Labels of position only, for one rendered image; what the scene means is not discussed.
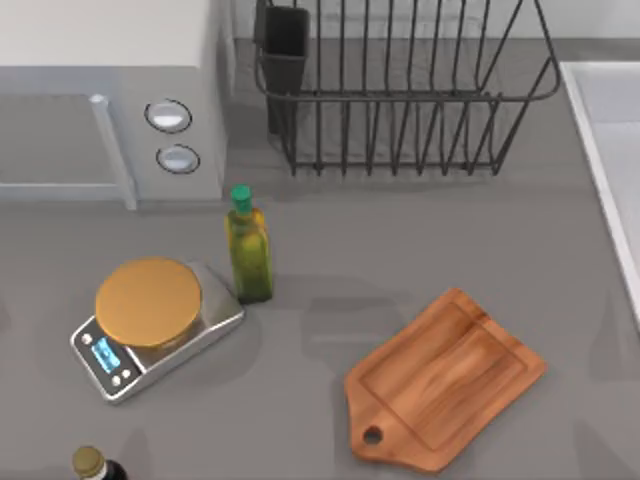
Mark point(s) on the small microwave knob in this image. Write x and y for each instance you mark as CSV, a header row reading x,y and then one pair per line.
x,y
178,159

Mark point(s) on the large microwave knob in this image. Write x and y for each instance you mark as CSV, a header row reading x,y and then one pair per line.
x,y
168,116

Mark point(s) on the green oil bottle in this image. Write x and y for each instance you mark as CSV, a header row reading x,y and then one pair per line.
x,y
249,255

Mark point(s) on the silver kitchen scale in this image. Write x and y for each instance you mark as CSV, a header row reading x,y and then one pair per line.
x,y
150,320

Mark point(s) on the pale microwave oven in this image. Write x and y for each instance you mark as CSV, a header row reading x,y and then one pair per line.
x,y
60,45

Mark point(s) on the dark bottle with gold cap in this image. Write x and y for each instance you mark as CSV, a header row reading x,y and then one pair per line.
x,y
95,466

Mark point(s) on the black cutlery holder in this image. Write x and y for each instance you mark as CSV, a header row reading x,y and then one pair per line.
x,y
283,50

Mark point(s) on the wooden cutting board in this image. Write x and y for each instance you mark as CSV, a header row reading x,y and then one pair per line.
x,y
445,380

